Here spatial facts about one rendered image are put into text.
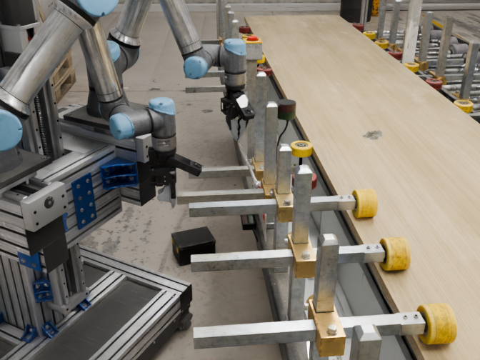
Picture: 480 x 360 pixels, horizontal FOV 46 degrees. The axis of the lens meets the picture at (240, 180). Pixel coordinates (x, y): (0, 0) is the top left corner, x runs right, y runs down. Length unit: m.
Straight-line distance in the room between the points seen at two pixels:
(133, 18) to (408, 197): 1.09
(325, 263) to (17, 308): 1.48
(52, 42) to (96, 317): 1.25
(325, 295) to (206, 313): 1.55
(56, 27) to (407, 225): 1.06
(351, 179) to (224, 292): 1.14
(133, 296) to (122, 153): 0.72
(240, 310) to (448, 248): 1.33
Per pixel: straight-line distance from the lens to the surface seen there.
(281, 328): 1.14
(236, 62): 1.95
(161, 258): 3.02
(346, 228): 1.72
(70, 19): 1.49
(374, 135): 2.18
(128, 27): 2.03
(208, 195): 1.80
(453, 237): 1.62
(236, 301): 2.71
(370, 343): 0.90
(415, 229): 1.62
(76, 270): 2.21
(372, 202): 1.59
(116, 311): 2.39
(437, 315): 1.21
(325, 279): 1.12
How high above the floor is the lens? 1.73
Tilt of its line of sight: 27 degrees down
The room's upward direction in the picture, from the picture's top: straight up
